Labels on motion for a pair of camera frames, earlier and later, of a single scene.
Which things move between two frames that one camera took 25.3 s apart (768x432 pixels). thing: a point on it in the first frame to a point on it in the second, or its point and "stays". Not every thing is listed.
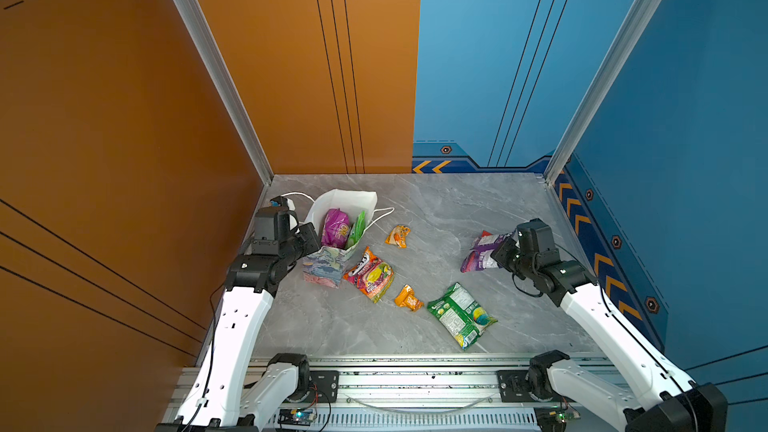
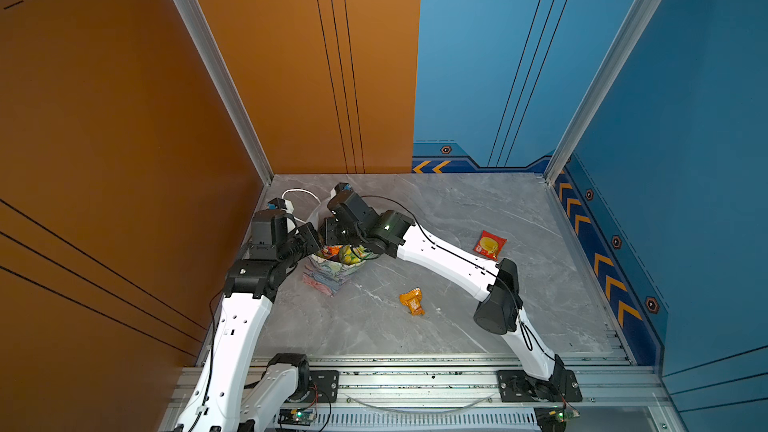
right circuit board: (554, 418) stays
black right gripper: (500, 252) to (330, 237)
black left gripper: (307, 231) stays
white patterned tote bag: (325, 266) stays
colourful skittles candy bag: (371, 276) to (345, 254)
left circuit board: (296, 416) stays
